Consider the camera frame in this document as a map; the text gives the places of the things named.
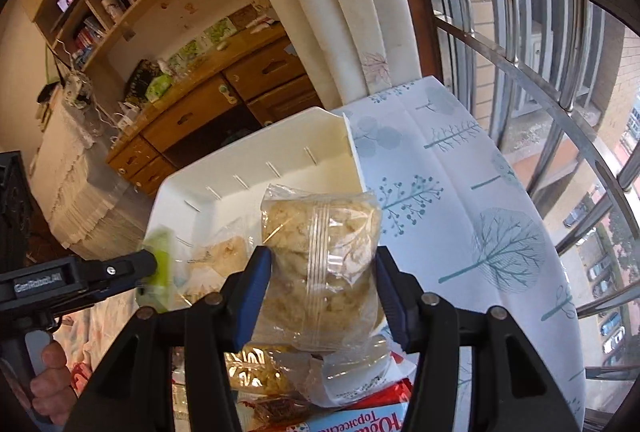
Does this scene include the floral bedding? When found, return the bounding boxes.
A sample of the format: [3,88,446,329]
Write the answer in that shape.
[53,290,138,395]

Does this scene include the clear white snack packet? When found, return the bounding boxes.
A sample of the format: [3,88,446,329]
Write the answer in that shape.
[281,334,395,408]

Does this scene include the metal window guard bars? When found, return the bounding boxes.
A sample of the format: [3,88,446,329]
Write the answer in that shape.
[411,0,639,390]

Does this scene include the golden snack packet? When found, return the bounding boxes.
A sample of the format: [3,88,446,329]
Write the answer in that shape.
[224,344,294,396]

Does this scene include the lace-covered cabinet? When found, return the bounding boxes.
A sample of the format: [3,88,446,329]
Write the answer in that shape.
[29,98,152,260]

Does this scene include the wooden desk with drawers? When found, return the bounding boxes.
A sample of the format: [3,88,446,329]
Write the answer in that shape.
[106,26,322,197]

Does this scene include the person's left hand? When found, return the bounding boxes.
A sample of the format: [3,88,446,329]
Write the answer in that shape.
[30,341,77,426]

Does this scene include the clear bag rice cracker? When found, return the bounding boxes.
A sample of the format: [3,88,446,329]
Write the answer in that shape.
[254,185,382,352]

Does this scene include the white plastic storage bin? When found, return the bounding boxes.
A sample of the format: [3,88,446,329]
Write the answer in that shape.
[144,106,370,283]

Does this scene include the green tissue pack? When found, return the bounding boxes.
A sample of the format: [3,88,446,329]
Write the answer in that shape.
[145,74,174,103]

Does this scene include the red white snack box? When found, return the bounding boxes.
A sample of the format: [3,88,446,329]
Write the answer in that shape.
[285,379,412,432]

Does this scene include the green snack packet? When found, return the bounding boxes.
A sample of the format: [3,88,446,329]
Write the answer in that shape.
[136,226,174,313]

